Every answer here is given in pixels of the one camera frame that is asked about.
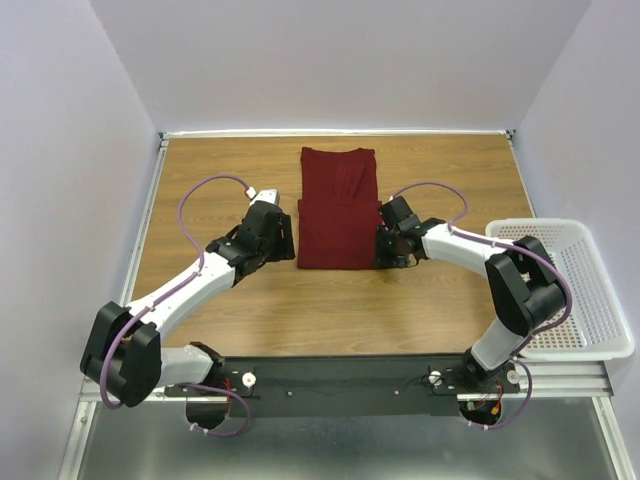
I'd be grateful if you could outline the white plastic basket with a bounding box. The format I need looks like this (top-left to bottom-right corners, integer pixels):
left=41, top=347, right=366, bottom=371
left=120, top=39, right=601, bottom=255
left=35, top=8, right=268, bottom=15
left=485, top=218, right=635, bottom=362

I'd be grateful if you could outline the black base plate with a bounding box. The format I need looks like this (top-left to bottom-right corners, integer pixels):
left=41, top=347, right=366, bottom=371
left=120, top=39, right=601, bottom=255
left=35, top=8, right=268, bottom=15
left=186, top=354, right=520, bottom=427

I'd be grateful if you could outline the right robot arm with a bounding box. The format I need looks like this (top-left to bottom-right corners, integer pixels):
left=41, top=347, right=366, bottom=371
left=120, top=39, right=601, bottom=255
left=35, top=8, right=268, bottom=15
left=376, top=196, right=573, bottom=392

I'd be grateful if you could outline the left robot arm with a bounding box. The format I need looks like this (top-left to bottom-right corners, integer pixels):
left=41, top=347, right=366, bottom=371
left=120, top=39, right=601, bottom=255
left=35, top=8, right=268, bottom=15
left=80, top=200, right=295, bottom=408

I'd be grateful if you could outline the dark red t shirt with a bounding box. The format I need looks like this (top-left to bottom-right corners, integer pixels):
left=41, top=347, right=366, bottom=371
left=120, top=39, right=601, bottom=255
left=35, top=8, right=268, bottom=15
left=297, top=147, right=381, bottom=270

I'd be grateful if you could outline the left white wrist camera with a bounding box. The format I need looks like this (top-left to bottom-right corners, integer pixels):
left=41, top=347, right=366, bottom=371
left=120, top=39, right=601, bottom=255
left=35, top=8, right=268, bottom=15
left=245, top=187, right=280, bottom=206

